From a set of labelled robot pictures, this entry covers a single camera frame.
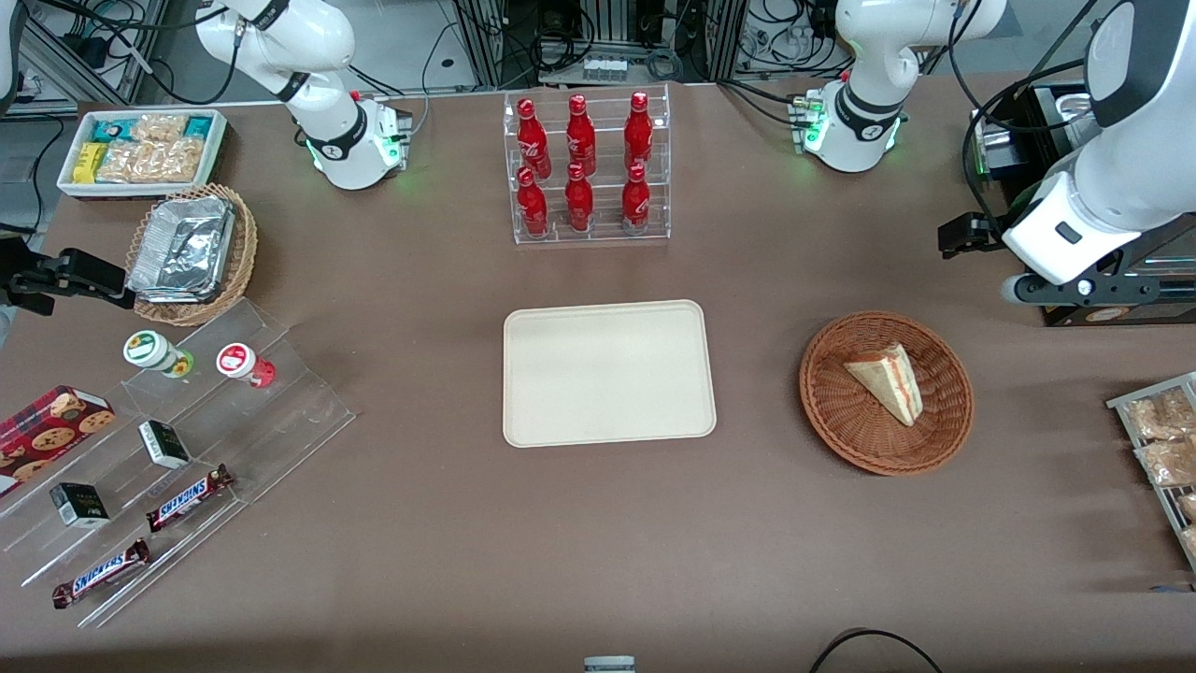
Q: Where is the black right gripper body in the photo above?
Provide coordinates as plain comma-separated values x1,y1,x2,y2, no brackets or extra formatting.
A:
0,238,63,316

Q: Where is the triangular sandwich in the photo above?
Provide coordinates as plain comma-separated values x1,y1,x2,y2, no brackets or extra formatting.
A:
844,342,924,427

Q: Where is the tan wicker basket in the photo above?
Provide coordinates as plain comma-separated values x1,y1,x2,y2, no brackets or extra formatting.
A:
124,183,259,327

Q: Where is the empty-weave brown wicker basket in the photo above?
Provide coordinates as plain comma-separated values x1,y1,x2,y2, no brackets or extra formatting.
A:
799,310,975,478

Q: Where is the beige plastic tray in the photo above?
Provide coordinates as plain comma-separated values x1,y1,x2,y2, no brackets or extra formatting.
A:
503,299,718,449

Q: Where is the white plastic snack bin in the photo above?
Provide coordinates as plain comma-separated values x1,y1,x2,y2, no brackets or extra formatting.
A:
56,108,229,200

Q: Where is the green lid white cup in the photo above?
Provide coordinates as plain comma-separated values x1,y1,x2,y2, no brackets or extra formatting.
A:
122,330,195,379

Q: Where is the red cookie box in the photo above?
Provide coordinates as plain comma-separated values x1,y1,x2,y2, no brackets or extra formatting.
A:
0,385,117,496

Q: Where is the stack of foil trays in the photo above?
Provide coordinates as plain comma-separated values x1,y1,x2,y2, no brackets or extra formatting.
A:
128,194,235,304

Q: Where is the black food warmer cabinet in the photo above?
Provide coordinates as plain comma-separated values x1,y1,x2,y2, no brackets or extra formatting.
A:
970,82,1196,328

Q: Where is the steel food pan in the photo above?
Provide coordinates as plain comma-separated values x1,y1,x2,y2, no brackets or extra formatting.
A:
1051,92,1096,146

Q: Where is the small black box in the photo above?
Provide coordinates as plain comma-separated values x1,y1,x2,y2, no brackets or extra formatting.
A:
138,420,192,470
49,482,111,530

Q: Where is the red lid white cup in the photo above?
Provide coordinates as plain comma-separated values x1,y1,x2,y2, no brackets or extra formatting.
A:
216,342,277,390

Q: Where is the snickers chocolate bar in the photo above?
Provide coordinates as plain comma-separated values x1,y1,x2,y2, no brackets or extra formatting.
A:
145,464,235,534
51,537,151,610

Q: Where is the clear acrylic stepped stand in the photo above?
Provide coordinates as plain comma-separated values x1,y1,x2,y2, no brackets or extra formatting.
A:
0,297,357,629

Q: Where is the red cola bottle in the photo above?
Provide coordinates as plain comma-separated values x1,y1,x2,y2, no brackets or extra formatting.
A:
624,91,654,171
621,164,651,232
517,98,552,180
566,93,597,177
517,166,549,237
565,163,595,233

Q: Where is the clear acrylic bottle rack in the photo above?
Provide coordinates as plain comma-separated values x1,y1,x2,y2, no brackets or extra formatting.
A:
503,82,672,246

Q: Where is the grey wire rack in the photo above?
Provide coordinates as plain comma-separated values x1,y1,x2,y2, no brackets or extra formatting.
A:
1106,372,1196,573

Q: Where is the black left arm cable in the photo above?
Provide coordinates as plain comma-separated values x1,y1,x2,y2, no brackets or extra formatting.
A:
948,0,1113,227

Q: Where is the black table cable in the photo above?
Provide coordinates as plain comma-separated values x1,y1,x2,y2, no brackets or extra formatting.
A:
808,628,945,673

